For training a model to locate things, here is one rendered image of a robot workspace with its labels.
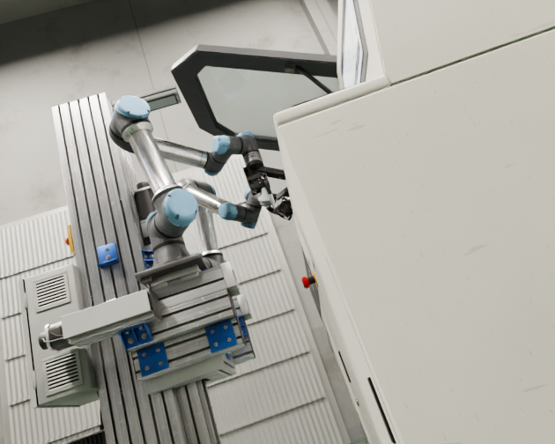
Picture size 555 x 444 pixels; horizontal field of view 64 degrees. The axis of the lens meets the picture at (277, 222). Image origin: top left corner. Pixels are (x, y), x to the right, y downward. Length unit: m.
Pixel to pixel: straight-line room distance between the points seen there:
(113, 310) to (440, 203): 1.02
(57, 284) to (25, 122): 4.93
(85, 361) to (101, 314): 0.32
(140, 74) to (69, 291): 4.95
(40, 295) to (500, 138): 1.58
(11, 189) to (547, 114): 5.85
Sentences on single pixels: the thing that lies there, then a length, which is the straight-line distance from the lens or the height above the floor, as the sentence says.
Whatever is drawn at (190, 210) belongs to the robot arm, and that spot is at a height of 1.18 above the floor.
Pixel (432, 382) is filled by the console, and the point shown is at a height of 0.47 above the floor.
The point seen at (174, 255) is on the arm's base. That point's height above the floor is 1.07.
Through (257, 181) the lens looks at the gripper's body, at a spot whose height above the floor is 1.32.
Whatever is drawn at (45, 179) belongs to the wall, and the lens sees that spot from 6.06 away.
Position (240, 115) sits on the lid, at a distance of 2.24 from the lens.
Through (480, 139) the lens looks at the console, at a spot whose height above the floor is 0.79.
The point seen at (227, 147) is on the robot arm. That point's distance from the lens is 1.81.
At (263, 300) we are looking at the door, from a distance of 4.72.
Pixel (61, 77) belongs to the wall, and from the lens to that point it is 6.88.
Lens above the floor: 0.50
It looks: 22 degrees up
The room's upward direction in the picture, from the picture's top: 20 degrees counter-clockwise
